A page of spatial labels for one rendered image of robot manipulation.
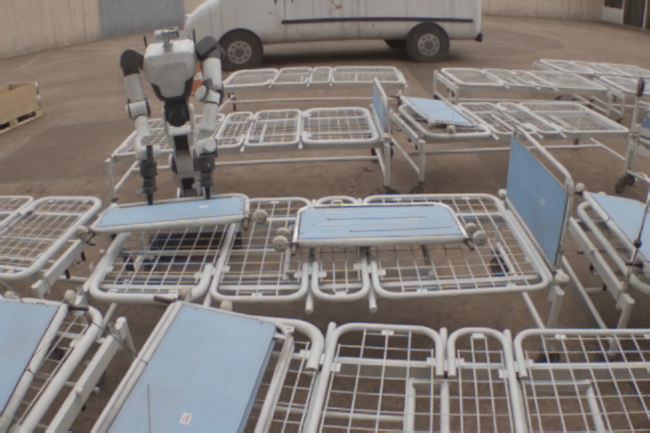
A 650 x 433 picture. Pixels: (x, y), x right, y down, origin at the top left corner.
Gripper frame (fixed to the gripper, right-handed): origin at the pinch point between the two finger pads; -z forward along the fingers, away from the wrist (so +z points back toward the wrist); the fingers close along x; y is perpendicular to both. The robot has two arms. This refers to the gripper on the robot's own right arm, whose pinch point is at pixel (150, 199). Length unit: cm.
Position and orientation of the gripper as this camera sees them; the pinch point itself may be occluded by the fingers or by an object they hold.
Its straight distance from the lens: 259.7
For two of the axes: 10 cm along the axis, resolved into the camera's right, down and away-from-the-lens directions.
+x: 0.8, 1.0, -9.9
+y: 9.9, -0.8, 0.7
